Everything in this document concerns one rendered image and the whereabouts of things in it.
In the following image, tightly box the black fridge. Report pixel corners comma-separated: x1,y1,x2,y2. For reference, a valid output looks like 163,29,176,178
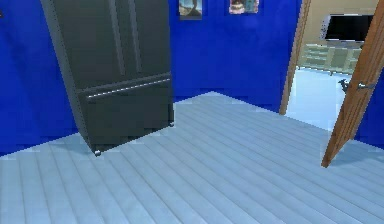
39,0,176,157

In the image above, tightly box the framed picture with dark figure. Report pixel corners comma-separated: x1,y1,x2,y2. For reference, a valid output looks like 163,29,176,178
178,0,203,21

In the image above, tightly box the framed pink picture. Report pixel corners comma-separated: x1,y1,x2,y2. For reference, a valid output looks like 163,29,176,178
228,0,260,15

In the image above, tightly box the pale green television stand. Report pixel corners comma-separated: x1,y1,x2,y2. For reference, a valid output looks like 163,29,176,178
297,42,364,76

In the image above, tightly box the brown wooden room door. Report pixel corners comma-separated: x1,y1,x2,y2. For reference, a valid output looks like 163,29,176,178
320,0,384,169

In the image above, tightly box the black television set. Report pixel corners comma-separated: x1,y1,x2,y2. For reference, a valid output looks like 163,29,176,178
320,13,375,43

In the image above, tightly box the grey fridge drawer handle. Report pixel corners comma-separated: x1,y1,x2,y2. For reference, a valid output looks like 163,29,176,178
85,78,172,100

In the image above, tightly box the black fridge door handle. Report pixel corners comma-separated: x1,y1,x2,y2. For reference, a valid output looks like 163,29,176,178
107,0,126,77
127,0,142,74

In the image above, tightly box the black door lever handle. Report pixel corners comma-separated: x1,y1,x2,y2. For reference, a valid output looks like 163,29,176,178
337,79,350,94

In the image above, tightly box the grey door lever handle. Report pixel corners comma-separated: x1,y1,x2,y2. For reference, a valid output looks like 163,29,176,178
357,81,376,92

